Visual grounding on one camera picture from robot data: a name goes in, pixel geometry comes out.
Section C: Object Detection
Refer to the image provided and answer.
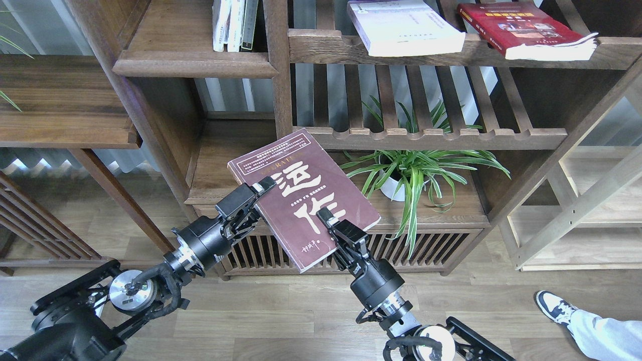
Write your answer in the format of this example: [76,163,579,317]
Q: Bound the white upright book left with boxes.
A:
[212,0,232,52]

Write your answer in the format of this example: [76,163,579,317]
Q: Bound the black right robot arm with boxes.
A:
[317,208,512,360]

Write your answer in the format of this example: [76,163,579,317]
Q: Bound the white and navy sneaker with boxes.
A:
[534,290,578,327]

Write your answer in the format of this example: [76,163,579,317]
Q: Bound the light wooden shelf unit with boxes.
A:
[497,75,642,272]

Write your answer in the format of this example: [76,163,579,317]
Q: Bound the dark upright book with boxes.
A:
[239,0,259,52]

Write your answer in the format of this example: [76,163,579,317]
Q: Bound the white upright book middle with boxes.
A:
[227,0,246,53]

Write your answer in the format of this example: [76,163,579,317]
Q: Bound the dark wooden bookshelf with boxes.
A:
[65,0,642,281]

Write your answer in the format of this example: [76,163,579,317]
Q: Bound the red book on shelf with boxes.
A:
[457,2,597,61]

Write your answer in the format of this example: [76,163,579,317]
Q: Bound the white plant pot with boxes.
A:
[380,169,406,203]

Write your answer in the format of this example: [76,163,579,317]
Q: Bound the green leaves at left edge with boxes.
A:
[0,20,35,112]

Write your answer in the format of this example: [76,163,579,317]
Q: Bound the person leg grey trousers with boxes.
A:
[568,310,641,360]

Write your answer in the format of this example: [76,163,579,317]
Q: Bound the white upright book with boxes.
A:
[227,0,246,53]
[212,0,232,52]

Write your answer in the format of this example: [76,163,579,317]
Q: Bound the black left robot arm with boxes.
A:
[2,176,275,360]

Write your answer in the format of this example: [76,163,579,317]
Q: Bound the white thick book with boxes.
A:
[347,1,465,57]

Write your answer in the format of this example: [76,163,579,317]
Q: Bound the maroon book with white characters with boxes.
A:
[227,129,381,272]

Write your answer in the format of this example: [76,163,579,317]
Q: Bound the green spider plant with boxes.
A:
[339,95,511,259]

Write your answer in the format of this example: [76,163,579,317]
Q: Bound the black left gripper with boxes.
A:
[171,176,276,270]

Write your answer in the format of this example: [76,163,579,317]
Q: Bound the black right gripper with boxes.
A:
[316,207,404,312]

